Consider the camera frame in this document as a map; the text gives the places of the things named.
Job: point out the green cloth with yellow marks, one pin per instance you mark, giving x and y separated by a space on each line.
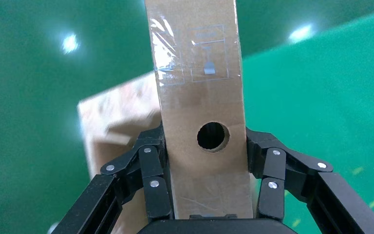
319 113

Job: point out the narrow cardboard box with hole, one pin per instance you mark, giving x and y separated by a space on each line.
200 97

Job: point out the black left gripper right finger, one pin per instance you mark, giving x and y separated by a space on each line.
272 193

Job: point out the large open cardboard carton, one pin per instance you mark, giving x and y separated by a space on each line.
116 116

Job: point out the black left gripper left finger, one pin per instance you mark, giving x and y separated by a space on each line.
151 193

